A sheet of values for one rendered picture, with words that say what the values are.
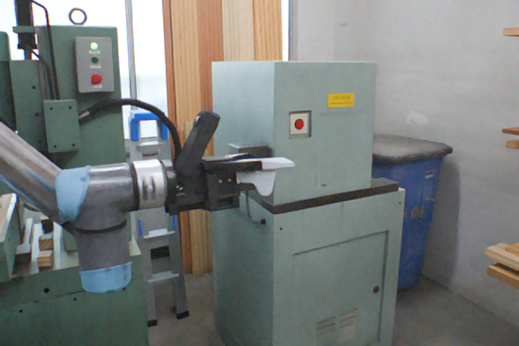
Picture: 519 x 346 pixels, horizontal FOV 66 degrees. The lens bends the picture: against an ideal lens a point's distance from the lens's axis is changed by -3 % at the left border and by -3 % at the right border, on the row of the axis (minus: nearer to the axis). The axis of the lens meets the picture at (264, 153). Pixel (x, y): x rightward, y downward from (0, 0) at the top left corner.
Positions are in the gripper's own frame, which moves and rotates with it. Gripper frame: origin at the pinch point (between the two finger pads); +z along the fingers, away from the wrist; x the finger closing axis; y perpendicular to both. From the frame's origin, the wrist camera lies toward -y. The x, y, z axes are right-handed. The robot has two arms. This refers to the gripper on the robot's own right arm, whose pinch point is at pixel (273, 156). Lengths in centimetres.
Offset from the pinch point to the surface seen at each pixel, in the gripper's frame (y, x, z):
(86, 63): -26, -66, -25
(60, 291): 42, -71, -39
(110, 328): 59, -73, -26
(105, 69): -24, -66, -20
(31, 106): -15, -78, -41
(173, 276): 77, -153, 15
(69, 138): -4, -67, -32
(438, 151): 18, -92, 152
